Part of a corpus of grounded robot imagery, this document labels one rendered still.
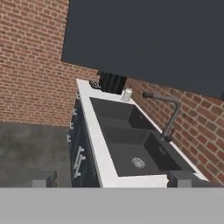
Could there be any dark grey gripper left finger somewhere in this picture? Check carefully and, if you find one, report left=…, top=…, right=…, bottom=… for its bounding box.
left=31, top=171, right=59, bottom=188

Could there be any white cabinet handle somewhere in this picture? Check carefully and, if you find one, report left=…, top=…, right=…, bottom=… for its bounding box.
left=73, top=146, right=86, bottom=171
left=73, top=155, right=87, bottom=179

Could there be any dark base cabinet run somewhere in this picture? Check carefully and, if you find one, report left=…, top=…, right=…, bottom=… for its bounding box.
left=66, top=90, right=102, bottom=188

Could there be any white soap dispenser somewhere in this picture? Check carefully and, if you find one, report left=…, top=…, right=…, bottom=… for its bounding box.
left=121, top=87, right=133, bottom=103

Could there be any dark grey wall cabinet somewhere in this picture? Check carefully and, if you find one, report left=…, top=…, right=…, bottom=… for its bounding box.
left=60, top=0, right=224, bottom=102

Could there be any black toaster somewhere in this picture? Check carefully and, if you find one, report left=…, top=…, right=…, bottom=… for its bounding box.
left=98, top=71, right=128, bottom=95

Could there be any black wire stand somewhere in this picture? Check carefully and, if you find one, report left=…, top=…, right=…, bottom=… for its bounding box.
left=88, top=79, right=102, bottom=90

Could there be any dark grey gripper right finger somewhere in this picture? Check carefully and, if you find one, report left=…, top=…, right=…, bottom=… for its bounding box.
left=166, top=170, right=224, bottom=188

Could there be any dark grey sink tap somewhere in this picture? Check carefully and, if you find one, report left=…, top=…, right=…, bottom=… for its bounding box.
left=142, top=91, right=181, bottom=143

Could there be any black double sink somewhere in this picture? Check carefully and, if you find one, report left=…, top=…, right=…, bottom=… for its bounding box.
left=88, top=96, right=197, bottom=178

